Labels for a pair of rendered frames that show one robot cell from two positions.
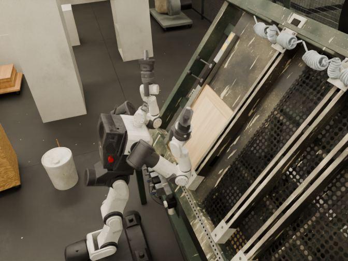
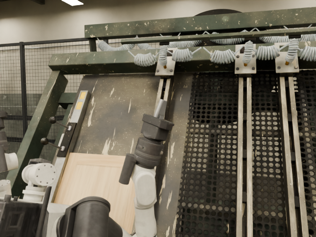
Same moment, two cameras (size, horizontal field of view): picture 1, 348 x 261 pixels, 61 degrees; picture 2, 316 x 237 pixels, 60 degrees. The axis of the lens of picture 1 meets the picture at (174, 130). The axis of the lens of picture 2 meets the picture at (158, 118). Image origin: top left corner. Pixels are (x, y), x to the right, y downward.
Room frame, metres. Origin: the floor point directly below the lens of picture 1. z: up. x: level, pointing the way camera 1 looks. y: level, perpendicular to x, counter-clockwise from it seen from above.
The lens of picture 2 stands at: (0.66, 0.67, 1.66)
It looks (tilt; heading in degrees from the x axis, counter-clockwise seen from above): 5 degrees down; 304
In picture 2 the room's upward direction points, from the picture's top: straight up
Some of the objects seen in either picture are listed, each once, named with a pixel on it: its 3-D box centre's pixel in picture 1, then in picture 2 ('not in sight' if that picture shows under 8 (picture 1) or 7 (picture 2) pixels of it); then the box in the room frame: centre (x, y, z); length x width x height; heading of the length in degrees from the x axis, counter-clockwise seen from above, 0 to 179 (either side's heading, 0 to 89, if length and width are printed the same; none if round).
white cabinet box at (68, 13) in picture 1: (61, 26); not in sight; (6.25, 2.24, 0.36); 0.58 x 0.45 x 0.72; 106
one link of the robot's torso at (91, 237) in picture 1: (101, 243); not in sight; (1.29, 0.62, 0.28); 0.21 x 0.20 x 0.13; 109
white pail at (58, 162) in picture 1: (60, 165); not in sight; (2.25, 1.22, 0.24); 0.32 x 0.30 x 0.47; 16
